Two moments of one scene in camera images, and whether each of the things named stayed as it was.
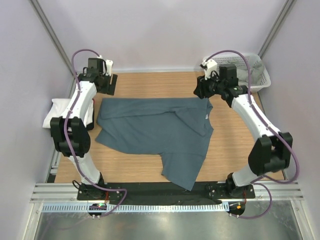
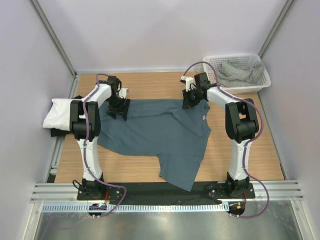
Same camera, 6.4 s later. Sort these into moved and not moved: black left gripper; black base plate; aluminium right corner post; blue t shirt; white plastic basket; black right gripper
Moved: black right gripper; black left gripper
Not moved: blue t shirt; black base plate; aluminium right corner post; white plastic basket
